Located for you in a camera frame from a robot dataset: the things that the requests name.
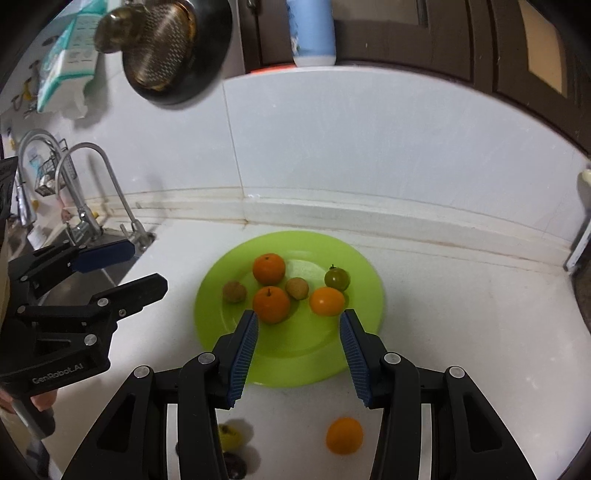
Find person's left hand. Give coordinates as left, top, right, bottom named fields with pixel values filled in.
left=28, top=390, right=59, bottom=413

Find thin gooseneck faucet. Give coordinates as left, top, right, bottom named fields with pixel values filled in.
left=55, top=142, right=155, bottom=250

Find white pump soap bottle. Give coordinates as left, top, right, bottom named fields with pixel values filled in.
left=285, top=0, right=336, bottom=68

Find dark wooden window frame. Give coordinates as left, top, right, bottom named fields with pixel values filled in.
left=238, top=0, right=591, bottom=153

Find hanging metal wall hooks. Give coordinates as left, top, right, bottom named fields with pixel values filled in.
left=11, top=60, right=40, bottom=112

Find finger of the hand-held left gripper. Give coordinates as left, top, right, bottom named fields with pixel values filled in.
left=17, top=272, right=169, bottom=325
left=8, top=239, right=136, bottom=297

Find large orange mandarin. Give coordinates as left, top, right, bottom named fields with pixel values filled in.
left=252, top=253, right=286, bottom=285
left=252, top=286, right=291, bottom=324

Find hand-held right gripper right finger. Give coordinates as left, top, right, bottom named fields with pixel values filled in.
left=339, top=309, right=539, bottom=480

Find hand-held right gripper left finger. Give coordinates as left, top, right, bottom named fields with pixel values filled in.
left=60, top=309, right=259, bottom=480

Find large chrome faucet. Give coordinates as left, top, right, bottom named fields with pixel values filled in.
left=16, top=130, right=102, bottom=245

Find small brass pot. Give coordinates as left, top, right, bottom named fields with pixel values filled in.
left=95, top=4, right=139, bottom=54

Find green paper towel pack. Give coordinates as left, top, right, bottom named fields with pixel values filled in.
left=36, top=0, right=114, bottom=114

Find small orange tomato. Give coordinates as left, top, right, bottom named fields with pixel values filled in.
left=309, top=287, right=346, bottom=316
left=326, top=416, right=364, bottom=455

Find metal colander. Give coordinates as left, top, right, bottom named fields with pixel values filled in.
left=122, top=0, right=197, bottom=90

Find green tomato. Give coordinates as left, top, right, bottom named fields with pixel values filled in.
left=218, top=424, right=245, bottom=452
left=324, top=265, right=351, bottom=292

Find black wire basket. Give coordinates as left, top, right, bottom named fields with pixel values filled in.
left=32, top=154, right=63, bottom=197

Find stainless steel sink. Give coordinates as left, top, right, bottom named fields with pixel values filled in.
left=37, top=231, right=155, bottom=308

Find dark purple fruit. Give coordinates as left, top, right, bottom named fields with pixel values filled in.
left=223, top=452, right=250, bottom=479

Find black frying pan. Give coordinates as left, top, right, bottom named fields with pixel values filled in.
left=121, top=0, right=233, bottom=107

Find green plate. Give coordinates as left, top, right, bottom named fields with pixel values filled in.
left=194, top=231, right=385, bottom=387

